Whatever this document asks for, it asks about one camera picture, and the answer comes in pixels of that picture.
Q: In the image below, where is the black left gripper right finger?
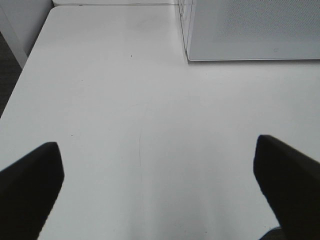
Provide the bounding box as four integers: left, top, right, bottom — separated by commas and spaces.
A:
253, 135, 320, 240

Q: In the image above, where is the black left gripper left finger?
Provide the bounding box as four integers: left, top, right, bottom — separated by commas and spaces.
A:
0, 142, 65, 240

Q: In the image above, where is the white microwave door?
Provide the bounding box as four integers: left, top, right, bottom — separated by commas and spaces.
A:
187, 0, 320, 61

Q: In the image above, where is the white microwave oven body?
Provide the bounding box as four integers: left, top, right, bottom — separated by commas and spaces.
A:
177, 0, 194, 58

